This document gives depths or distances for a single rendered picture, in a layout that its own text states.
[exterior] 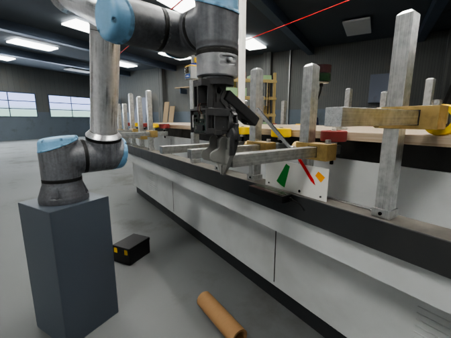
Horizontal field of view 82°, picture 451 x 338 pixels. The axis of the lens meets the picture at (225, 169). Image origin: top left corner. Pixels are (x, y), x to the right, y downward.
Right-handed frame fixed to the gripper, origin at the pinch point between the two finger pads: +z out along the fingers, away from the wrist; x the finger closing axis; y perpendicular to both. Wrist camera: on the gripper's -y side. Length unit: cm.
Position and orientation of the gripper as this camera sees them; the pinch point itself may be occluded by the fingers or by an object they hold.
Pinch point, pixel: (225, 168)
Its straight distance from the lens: 61.3
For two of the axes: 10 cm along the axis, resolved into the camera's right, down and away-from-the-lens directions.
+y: -8.2, 1.1, -5.6
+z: 0.0, 9.8, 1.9
